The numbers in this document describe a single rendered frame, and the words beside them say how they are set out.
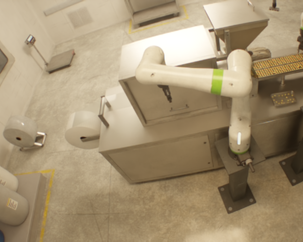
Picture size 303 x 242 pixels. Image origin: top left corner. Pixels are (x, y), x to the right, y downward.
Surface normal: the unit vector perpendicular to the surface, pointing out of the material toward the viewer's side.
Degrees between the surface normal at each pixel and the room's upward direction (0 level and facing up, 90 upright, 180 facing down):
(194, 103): 90
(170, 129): 0
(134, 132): 0
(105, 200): 0
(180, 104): 90
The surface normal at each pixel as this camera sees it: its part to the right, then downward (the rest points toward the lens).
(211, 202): -0.26, -0.61
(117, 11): 0.06, 0.77
